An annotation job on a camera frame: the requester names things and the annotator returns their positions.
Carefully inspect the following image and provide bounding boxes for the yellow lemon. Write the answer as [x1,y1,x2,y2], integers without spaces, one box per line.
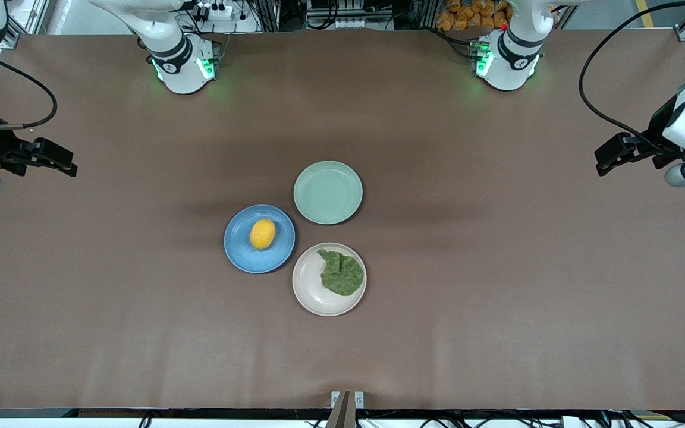
[250,219,276,251]

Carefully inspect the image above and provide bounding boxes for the green lettuce leaf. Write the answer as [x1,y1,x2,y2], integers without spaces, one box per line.
[318,249,365,297]

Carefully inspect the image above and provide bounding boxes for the orange snack bag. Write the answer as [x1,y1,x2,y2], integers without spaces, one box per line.
[436,0,513,32]

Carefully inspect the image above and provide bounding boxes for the blue plate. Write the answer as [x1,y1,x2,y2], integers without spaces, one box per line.
[224,204,297,275]

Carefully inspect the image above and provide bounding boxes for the white power strip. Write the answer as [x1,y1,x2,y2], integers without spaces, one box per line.
[191,2,234,18]

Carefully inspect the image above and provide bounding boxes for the mint green plate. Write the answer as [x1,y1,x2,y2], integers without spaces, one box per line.
[293,160,363,225]

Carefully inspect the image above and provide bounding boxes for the beige plate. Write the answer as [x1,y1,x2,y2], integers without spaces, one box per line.
[292,242,367,317]

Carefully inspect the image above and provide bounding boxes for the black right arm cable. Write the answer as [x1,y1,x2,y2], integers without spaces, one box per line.
[0,53,58,130]

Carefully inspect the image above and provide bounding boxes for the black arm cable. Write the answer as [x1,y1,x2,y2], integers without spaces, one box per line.
[0,53,58,130]
[579,0,685,150]

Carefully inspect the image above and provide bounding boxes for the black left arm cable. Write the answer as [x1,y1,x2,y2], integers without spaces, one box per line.
[579,0,685,150]

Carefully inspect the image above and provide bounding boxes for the metal table edge bracket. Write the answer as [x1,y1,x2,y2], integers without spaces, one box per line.
[326,391,365,428]

